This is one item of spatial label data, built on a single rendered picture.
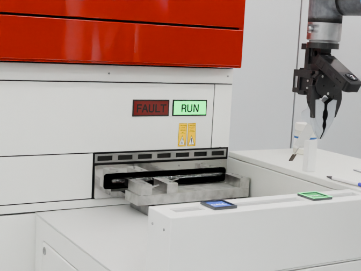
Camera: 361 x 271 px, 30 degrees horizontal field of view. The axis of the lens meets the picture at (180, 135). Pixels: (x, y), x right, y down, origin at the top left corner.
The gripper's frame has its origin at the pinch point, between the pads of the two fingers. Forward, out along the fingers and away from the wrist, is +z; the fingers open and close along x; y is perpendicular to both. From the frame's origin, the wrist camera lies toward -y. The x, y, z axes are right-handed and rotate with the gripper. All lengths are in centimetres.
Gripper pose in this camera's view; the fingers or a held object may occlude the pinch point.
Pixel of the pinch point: (322, 133)
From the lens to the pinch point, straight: 153.2
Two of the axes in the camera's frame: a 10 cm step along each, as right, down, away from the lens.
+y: -5.0, -1.5, 8.5
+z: -0.5, 9.9, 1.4
